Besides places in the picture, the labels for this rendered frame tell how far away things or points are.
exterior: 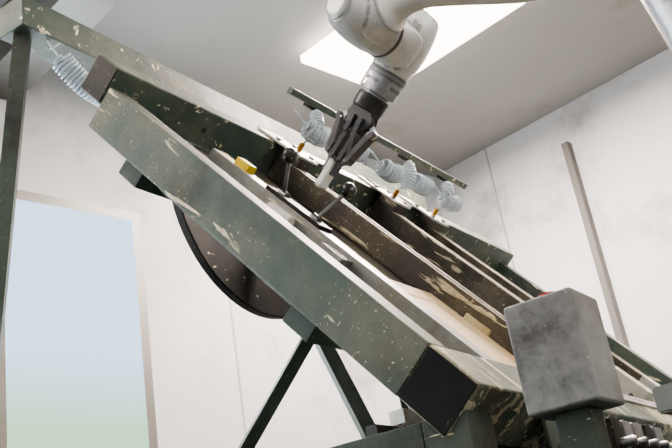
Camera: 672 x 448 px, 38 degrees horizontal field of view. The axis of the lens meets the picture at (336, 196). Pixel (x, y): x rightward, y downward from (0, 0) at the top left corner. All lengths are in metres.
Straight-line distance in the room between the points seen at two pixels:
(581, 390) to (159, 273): 3.26
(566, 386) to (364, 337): 0.38
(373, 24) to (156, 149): 0.58
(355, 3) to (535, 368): 0.82
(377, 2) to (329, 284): 0.58
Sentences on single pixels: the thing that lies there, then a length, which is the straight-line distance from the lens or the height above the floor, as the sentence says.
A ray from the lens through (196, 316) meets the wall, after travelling 4.62.
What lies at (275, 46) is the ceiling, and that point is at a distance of 4.76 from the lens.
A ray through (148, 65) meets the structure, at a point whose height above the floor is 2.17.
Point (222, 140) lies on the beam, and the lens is 2.65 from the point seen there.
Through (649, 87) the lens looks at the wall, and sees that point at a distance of 5.67.
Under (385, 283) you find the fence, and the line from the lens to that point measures 2.02.
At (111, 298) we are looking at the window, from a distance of 4.36.
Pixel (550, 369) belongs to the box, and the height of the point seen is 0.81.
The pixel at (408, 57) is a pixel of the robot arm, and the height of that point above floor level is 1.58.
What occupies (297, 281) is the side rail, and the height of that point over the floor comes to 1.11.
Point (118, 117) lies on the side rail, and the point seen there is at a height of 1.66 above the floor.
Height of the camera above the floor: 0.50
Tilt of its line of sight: 24 degrees up
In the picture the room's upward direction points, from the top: 10 degrees counter-clockwise
